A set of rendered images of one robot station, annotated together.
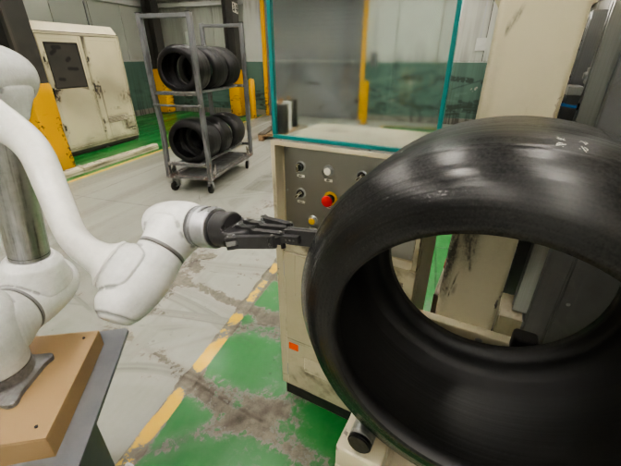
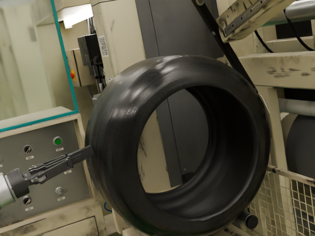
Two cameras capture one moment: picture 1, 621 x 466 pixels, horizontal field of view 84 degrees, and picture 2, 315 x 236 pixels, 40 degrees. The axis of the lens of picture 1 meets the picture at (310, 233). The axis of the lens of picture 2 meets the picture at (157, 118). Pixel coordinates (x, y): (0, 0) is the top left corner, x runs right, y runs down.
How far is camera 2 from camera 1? 0.87 m
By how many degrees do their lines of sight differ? 49
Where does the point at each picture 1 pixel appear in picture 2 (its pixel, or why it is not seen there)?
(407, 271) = (93, 203)
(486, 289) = (158, 163)
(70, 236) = not seen: outside the picture
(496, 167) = (171, 67)
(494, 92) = (117, 57)
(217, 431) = not seen: outside the picture
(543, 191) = (188, 69)
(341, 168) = (7, 151)
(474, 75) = not seen: outside the picture
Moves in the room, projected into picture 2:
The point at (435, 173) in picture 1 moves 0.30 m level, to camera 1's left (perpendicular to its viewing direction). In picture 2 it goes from (153, 77) to (69, 103)
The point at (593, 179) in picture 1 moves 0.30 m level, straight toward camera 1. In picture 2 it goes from (196, 62) to (235, 66)
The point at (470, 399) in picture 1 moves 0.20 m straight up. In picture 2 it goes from (191, 213) to (181, 157)
